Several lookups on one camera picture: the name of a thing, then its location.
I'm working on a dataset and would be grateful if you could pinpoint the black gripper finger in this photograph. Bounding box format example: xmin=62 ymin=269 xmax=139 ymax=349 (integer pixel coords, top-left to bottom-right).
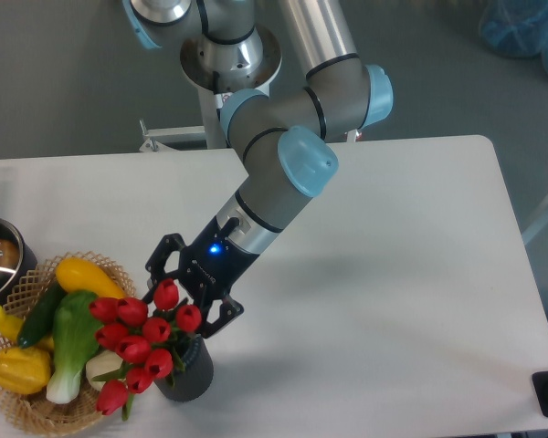
xmin=195 ymin=295 xmax=245 ymax=339
xmin=142 ymin=233 xmax=185 ymax=304

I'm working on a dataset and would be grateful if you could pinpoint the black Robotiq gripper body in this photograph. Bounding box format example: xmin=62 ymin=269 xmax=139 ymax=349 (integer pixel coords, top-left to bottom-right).
xmin=172 ymin=217 xmax=258 ymax=315

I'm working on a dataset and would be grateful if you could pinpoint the red tulip bouquet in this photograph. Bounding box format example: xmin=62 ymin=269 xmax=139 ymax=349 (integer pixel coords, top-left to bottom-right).
xmin=90 ymin=279 xmax=201 ymax=419

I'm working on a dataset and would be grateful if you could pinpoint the dark grey ribbed vase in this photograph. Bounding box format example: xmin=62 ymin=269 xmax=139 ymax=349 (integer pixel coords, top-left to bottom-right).
xmin=154 ymin=335 xmax=214 ymax=402

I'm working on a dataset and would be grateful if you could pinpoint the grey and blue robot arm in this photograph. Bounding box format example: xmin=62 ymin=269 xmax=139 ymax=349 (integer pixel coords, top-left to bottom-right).
xmin=123 ymin=1 xmax=394 ymax=338

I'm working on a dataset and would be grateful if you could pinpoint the yellow squash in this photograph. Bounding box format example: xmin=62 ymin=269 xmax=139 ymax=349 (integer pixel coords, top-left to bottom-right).
xmin=55 ymin=257 xmax=126 ymax=298

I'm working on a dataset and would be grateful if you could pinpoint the green bok choy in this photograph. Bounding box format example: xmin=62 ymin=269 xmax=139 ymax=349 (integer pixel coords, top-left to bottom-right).
xmin=46 ymin=290 xmax=102 ymax=404

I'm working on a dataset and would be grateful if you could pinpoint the white onion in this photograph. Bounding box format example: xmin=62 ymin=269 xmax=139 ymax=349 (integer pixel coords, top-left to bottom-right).
xmin=85 ymin=350 xmax=122 ymax=391

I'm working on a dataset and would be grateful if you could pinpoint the green cucumber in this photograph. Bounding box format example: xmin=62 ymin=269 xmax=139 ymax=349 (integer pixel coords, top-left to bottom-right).
xmin=16 ymin=280 xmax=67 ymax=349

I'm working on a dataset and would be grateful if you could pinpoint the small yellow gourd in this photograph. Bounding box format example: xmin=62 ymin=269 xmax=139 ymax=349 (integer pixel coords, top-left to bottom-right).
xmin=0 ymin=304 xmax=56 ymax=351

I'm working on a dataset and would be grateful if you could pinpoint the yellow bell pepper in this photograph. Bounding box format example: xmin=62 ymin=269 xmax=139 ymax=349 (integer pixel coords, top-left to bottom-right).
xmin=0 ymin=347 xmax=51 ymax=395

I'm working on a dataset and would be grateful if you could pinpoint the woven wicker basket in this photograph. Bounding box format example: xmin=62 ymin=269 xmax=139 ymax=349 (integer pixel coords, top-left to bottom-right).
xmin=0 ymin=252 xmax=136 ymax=437

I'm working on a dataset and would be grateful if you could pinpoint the blue plastic bag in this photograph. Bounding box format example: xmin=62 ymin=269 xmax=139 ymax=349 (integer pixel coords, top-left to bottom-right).
xmin=479 ymin=1 xmax=548 ymax=75

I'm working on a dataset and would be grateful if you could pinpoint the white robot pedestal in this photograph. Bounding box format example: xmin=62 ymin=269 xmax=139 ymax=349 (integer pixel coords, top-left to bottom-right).
xmin=138 ymin=25 xmax=284 ymax=153

